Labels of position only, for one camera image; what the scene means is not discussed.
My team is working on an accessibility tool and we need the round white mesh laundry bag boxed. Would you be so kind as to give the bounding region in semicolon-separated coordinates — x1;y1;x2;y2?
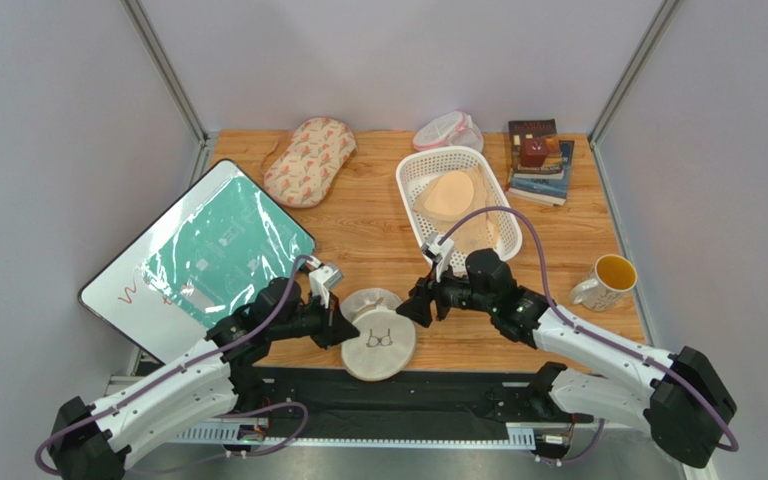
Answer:
340;288;418;382

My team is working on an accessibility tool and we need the white mug yellow inside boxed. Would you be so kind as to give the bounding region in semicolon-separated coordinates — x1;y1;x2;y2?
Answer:
569;254;638;311

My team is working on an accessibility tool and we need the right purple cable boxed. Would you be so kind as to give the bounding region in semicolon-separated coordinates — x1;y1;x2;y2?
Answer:
438;206;739;453

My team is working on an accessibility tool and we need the whiteboard with green sheet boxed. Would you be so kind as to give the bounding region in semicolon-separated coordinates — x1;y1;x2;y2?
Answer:
79;160;316;362

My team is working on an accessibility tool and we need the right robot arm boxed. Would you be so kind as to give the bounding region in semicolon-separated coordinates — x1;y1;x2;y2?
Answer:
397;249;738;468

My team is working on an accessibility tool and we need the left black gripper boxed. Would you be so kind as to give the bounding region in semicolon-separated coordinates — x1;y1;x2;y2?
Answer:
269;288;360;349

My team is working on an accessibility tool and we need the pink-trimmed mesh bag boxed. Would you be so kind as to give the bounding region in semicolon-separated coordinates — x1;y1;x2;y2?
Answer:
412;110;485;152

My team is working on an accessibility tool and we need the beige bra in basket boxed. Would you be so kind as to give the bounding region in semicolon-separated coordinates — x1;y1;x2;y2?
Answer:
412;167;499;254

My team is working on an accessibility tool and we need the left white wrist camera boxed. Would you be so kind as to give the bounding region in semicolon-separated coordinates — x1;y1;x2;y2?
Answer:
308;263;344;309

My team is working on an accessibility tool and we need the dark red cube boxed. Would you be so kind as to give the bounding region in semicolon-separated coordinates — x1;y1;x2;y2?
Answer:
519;138;549;169

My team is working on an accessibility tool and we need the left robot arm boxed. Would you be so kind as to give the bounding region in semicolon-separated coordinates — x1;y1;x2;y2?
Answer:
35;277;360;479

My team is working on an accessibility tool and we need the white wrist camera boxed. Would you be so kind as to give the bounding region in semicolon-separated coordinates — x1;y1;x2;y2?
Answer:
308;263;344;309
421;233;455;281

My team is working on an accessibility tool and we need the white perforated plastic basket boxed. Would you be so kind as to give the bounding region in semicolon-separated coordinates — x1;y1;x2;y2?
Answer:
395;146;522;274

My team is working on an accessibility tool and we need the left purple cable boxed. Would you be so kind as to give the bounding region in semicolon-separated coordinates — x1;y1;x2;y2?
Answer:
34;254;319;476

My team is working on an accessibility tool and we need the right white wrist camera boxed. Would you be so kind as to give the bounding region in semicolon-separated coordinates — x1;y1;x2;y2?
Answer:
421;233;455;281

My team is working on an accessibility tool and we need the stack of books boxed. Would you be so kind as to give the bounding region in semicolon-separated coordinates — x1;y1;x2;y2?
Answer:
506;119;574;206

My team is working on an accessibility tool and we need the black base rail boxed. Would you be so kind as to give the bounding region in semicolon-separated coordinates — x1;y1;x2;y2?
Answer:
183;367;591;454

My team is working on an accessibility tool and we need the floral fabric pouch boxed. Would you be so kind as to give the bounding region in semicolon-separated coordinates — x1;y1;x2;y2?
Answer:
263;117;358;209

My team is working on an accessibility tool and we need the purple cable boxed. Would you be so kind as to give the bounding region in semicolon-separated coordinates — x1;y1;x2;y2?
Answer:
438;206;739;453
34;254;319;476

